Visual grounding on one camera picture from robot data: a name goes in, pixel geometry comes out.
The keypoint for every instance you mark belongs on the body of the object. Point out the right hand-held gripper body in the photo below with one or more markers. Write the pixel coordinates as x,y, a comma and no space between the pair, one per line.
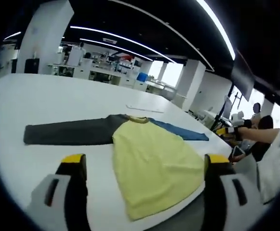
239,119

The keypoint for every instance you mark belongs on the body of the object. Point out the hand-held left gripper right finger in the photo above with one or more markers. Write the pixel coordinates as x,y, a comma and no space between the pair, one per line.
229,192

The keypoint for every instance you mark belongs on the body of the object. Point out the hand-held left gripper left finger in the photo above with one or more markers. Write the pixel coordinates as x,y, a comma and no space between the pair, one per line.
57,192

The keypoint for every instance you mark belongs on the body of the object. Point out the yellow long-sleeved garment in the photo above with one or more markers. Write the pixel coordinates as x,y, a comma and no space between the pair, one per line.
149,156

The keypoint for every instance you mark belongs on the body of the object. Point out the white monitor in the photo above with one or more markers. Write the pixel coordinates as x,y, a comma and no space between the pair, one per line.
228,106

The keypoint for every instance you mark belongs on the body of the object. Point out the white desk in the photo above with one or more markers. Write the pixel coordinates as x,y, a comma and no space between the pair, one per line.
210,115

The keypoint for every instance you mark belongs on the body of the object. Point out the dark hanging ceiling panel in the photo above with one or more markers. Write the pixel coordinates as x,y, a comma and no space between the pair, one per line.
243,77

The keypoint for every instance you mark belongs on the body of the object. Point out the person in white shirt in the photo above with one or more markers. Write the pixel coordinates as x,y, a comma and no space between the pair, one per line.
277,163

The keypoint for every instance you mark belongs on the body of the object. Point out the slim white column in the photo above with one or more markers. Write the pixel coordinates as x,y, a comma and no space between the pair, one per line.
194,84

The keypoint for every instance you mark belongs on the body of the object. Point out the ceiling light strip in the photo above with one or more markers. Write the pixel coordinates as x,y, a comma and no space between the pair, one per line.
115,48
123,38
217,24

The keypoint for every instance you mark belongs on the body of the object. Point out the blue storage bin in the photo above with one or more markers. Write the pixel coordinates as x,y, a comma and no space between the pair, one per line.
142,77

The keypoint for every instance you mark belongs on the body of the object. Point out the white workbench cabinets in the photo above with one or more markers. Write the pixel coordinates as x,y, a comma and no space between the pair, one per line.
101,74

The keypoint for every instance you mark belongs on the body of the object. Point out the black box at column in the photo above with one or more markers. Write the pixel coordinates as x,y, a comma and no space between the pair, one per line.
31,65

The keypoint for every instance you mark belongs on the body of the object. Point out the white tall cabinet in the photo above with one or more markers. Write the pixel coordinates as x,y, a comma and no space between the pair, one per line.
75,57

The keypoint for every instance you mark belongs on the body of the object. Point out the wide white column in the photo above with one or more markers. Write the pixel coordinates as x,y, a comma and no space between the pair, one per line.
45,36

